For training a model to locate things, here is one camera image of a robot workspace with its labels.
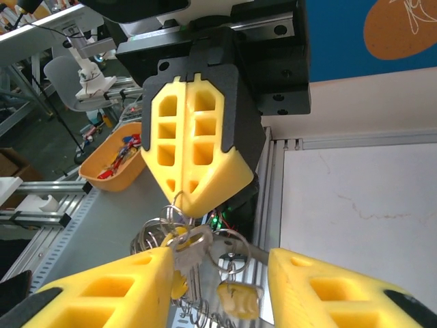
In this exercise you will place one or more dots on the white plastic chair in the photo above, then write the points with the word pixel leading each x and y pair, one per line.
pixel 61 78

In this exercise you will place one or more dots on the cardboard box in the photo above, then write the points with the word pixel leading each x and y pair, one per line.
pixel 13 164

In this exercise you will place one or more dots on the black tripod stand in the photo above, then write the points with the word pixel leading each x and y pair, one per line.
pixel 80 157

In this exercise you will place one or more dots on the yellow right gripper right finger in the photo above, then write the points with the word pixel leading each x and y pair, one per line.
pixel 324 300

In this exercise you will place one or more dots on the red key tag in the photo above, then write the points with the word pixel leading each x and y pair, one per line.
pixel 106 174
pixel 136 140

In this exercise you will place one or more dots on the blue key tag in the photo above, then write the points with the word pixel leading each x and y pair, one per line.
pixel 127 139

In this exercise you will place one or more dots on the white workbench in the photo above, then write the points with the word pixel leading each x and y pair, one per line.
pixel 34 30

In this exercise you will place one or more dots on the wide aluminium extrusion rail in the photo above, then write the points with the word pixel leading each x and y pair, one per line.
pixel 269 191

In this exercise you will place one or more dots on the silver key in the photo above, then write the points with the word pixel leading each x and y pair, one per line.
pixel 193 239

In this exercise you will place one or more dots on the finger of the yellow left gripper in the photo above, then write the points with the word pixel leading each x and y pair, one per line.
pixel 181 136
pixel 222 164

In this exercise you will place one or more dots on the white robot device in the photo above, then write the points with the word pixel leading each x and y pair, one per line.
pixel 90 80

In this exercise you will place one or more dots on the white plastic bracket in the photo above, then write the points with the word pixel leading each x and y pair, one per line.
pixel 44 204

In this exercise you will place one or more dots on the aluminium extrusion frame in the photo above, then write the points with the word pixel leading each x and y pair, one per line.
pixel 41 188

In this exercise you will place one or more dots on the orange plastic bin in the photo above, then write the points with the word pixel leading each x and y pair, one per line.
pixel 112 184

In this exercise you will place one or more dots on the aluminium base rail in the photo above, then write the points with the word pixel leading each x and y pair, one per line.
pixel 358 138

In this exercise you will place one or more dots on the controller board with LEDs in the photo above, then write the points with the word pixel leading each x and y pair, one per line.
pixel 239 212

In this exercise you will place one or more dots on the small silver keyring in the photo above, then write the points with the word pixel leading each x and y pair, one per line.
pixel 205 314
pixel 169 210

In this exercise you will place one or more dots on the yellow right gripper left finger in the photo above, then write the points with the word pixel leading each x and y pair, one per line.
pixel 112 294

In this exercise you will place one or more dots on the yellow bottle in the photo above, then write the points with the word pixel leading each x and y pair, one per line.
pixel 107 122

